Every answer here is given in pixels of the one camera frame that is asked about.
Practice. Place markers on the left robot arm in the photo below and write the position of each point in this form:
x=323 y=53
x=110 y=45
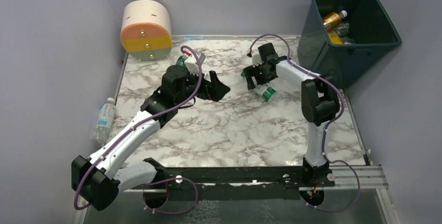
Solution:
x=117 y=153

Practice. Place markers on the tall clear bottle blue label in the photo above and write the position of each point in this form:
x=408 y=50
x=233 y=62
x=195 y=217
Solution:
x=104 y=123

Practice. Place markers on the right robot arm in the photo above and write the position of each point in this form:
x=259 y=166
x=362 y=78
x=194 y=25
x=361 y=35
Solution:
x=319 y=102

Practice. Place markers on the yellow bottle green label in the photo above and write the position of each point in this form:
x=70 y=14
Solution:
x=335 y=38

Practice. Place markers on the clear bottle green label back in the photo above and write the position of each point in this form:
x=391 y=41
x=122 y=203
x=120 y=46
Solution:
x=181 y=61

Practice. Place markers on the dark green plastic bin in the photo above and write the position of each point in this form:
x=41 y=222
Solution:
x=372 y=35

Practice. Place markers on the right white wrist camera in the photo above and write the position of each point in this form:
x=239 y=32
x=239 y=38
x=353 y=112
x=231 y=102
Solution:
x=256 y=59

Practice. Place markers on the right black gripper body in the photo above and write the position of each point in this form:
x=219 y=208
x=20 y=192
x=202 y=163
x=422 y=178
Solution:
x=254 y=78

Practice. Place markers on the amber tea bottle red label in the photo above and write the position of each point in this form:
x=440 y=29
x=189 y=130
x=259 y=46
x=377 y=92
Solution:
x=334 y=19

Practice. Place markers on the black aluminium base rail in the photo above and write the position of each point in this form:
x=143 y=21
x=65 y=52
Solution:
x=222 y=183

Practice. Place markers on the clear bottle green cap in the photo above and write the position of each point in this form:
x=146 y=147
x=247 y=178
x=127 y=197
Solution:
x=265 y=91

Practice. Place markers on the round pastel drawer cabinet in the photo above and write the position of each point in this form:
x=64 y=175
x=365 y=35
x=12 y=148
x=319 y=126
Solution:
x=146 y=30

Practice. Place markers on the clear bottle purple-blue label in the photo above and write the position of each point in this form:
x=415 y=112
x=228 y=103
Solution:
x=343 y=30

